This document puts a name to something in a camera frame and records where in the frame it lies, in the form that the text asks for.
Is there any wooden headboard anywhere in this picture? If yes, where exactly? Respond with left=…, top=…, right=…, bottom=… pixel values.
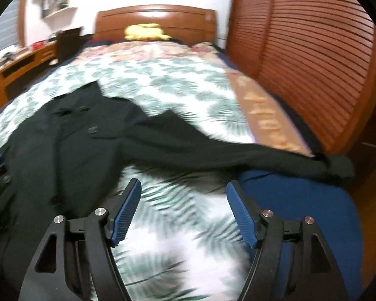
left=95, top=5, right=217, bottom=43

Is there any blue bedsheet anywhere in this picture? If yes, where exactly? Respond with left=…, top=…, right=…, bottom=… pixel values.
left=216, top=45, right=364, bottom=301

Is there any floral quilt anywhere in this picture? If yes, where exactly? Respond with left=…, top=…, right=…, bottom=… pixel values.
left=81, top=41, right=226, bottom=69

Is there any window blind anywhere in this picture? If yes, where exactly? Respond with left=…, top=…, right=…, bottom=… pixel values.
left=0, top=0, right=26, bottom=57

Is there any yellow plush toy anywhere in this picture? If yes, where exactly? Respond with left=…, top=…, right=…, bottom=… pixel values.
left=124, top=23, right=171, bottom=42

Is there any leaf print blanket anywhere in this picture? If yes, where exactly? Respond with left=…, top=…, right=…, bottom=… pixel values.
left=0, top=57, right=260, bottom=301

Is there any black coat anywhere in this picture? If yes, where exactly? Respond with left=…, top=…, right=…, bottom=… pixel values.
left=0, top=81, right=356, bottom=301

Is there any dark wooden chair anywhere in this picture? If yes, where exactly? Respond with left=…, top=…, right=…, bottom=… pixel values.
left=52, top=28, right=83, bottom=66

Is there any wooden desk cabinet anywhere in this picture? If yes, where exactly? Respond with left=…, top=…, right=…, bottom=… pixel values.
left=0, top=39, right=60, bottom=113

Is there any orange patterned cloth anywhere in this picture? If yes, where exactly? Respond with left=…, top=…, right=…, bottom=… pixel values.
left=226, top=69, right=314, bottom=157

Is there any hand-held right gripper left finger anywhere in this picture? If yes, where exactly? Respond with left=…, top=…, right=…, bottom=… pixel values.
left=11, top=178, right=142, bottom=301

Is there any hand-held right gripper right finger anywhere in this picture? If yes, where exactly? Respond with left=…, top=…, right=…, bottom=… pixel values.
left=226, top=180, right=345, bottom=301

